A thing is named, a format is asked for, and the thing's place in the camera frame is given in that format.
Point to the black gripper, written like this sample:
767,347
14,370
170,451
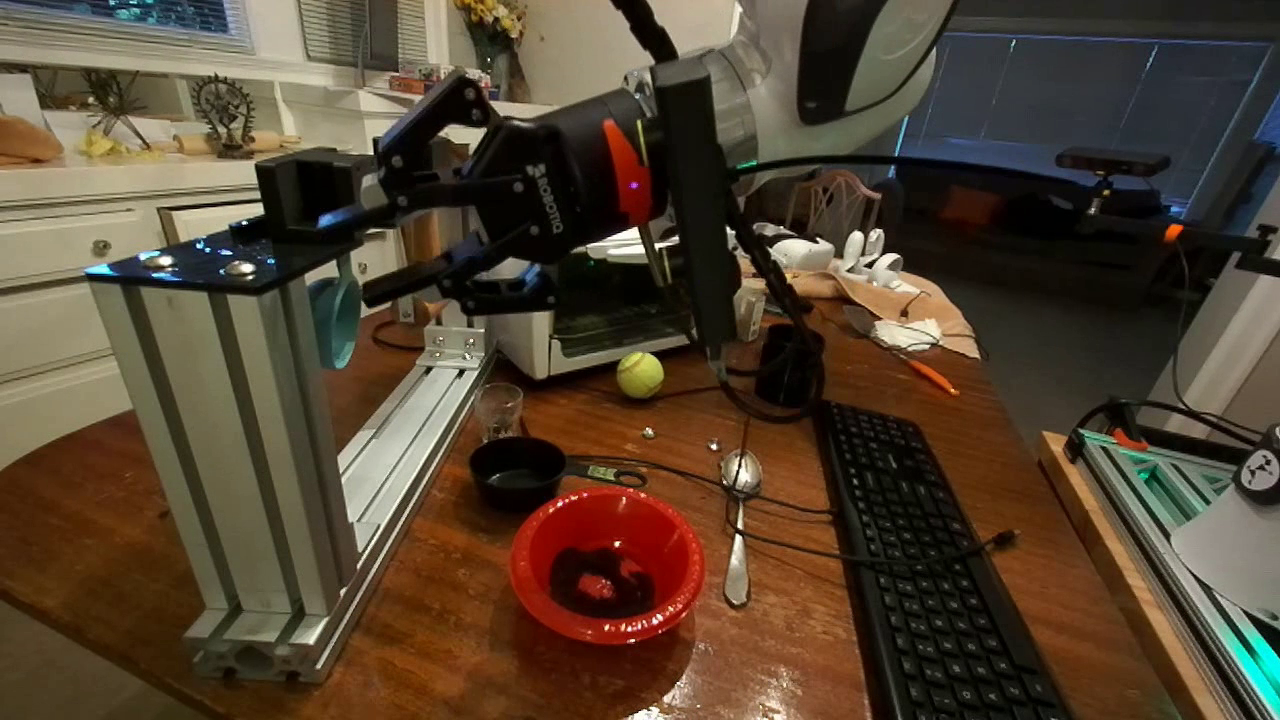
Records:
573,174

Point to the grey aluminium stand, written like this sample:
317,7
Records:
225,443

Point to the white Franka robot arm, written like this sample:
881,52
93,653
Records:
826,67

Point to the teal measuring cup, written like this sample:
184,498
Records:
337,322

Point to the vase with yellow flowers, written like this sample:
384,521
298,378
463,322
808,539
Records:
489,33

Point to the white toaster oven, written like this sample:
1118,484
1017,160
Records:
600,332

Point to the small clear glass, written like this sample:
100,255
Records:
500,409

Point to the dark round ornament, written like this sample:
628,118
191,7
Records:
225,112

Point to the yellow-green tennis ball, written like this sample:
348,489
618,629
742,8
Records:
640,372

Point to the small black bowl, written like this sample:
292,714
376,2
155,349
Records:
518,471

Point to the black mug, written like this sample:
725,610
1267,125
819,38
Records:
788,364

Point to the red plastic bowl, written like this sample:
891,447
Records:
607,567

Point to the white drawer cabinet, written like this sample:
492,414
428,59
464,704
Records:
53,294

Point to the silver metal spoon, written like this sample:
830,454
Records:
736,521

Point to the crumpled white cloth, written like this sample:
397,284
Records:
904,332

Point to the peach terry towel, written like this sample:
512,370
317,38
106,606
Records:
934,300

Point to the black computer keyboard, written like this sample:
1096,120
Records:
934,584

